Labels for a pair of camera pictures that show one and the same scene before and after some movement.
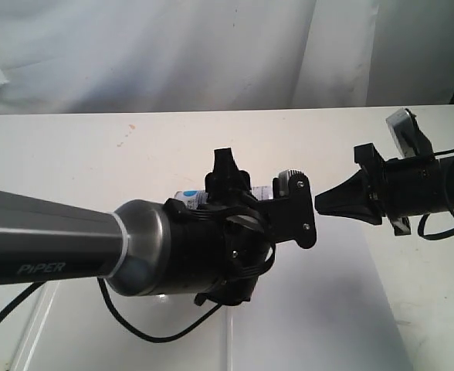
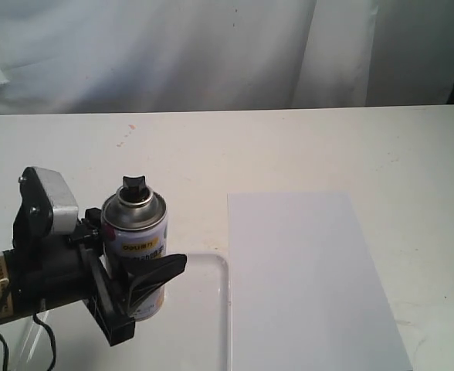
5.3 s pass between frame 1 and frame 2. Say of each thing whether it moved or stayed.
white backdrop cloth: stayed
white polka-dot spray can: moved
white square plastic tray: stayed
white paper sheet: stayed
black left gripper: moved
